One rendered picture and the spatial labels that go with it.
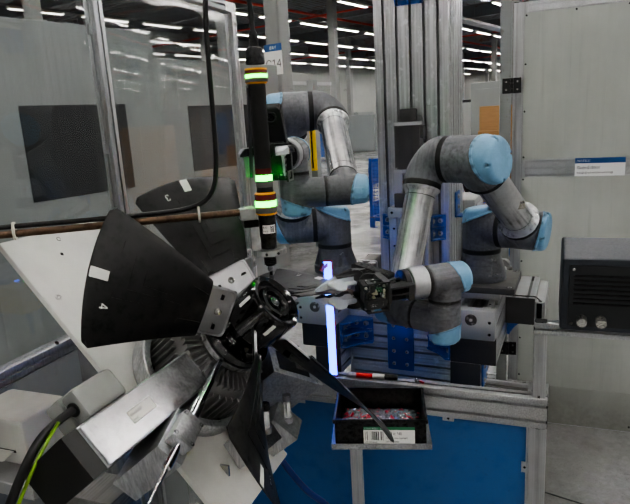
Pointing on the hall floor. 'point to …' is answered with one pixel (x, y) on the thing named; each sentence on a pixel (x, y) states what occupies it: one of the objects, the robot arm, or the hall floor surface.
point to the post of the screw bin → (357, 476)
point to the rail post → (536, 466)
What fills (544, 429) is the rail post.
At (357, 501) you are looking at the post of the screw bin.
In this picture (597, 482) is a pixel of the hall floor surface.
